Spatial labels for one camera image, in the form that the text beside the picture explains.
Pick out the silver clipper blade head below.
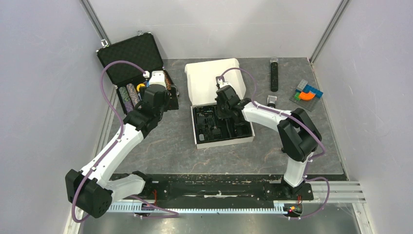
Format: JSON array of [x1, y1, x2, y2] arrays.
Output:
[[267, 95, 277, 108]]

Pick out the black clipper comb guard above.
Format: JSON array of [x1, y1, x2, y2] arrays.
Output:
[[236, 125, 251, 137]]

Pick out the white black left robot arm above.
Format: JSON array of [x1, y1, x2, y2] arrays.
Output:
[[65, 84, 170, 222]]

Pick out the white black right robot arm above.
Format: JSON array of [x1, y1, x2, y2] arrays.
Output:
[[216, 84, 321, 199]]

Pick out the black comb in tray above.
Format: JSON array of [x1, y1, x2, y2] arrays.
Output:
[[211, 128, 223, 140]]

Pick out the white clipper kit box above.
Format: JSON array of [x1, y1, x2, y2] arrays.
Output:
[[185, 58, 255, 149]]

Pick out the black glitter tube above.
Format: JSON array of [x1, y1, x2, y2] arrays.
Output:
[[270, 57, 279, 92]]

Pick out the black poker chip case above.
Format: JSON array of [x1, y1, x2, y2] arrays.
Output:
[[96, 31, 180, 114]]

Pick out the colourful building block set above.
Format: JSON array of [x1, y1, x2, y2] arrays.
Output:
[[289, 79, 323, 111]]

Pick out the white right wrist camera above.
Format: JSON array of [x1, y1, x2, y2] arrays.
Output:
[[216, 77, 231, 89]]

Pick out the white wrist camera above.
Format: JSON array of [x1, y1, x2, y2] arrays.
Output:
[[216, 77, 231, 89], [143, 70, 167, 88]]

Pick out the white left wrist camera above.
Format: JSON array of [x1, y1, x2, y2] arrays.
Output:
[[143, 70, 167, 88]]

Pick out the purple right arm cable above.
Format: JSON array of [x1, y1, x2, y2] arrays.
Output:
[[218, 67, 331, 220]]

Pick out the aluminium frame rail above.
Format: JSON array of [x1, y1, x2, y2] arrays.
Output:
[[106, 181, 374, 234]]

